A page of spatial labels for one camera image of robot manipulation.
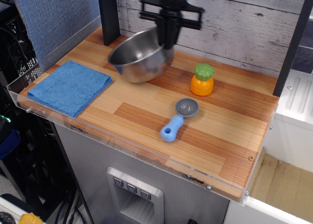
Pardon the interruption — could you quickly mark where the yellow object bottom left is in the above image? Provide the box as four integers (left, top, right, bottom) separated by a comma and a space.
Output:
18, 213, 44, 224

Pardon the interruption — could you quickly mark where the silver toy fridge cabinet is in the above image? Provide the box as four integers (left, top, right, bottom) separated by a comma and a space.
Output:
56, 126, 229, 224

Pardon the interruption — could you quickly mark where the blue fabric panel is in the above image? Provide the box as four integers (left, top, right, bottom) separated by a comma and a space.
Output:
14, 0, 101, 71

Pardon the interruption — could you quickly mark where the clear acrylic guard rail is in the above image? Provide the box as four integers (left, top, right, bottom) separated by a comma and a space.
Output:
8, 68, 278, 203

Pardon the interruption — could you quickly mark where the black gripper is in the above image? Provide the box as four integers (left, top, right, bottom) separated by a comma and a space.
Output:
140, 0, 204, 49

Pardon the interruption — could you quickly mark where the blue folded cloth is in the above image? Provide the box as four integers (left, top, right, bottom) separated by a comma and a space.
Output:
27, 61, 112, 117

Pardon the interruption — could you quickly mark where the stainless steel pot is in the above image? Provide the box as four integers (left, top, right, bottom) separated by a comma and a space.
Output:
108, 27, 174, 83

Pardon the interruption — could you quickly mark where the black vertical post left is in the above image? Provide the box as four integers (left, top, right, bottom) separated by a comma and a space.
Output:
98, 0, 120, 46

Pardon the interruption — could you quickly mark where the grey ice dispenser panel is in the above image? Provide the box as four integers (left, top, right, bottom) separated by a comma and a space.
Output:
107, 167, 165, 224

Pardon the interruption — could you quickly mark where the orange green carrot shaker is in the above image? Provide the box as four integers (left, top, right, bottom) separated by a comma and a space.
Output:
190, 63, 215, 96

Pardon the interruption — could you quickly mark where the blue grey toy scoop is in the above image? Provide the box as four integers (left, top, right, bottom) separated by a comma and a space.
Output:
160, 98, 200, 142

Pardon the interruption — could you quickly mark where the black vertical post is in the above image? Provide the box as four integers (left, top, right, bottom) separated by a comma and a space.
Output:
273, 0, 313, 97
98, 0, 120, 46

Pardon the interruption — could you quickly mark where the white toy sink unit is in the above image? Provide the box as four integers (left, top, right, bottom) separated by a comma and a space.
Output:
224, 70, 313, 224

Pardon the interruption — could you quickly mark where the black vertical post right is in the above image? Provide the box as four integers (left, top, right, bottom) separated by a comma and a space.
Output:
273, 0, 313, 97

